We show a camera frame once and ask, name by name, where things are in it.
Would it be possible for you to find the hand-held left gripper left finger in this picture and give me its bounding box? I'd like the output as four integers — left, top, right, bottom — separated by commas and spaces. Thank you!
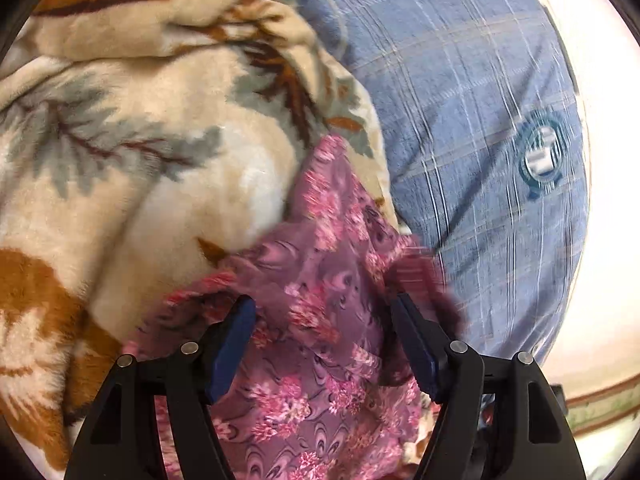
64, 295, 257, 480

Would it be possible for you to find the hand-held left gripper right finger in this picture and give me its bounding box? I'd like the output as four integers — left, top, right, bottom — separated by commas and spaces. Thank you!
391, 293, 587, 480

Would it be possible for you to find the pink floral cloth garment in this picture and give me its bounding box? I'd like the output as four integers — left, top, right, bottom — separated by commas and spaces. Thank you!
122, 132, 468, 480

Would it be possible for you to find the cream leaf print blanket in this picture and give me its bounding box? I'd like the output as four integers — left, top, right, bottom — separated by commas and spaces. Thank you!
0, 0, 412, 472

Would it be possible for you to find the green bordered cloth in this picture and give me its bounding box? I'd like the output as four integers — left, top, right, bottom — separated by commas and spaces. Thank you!
560, 374, 640, 437

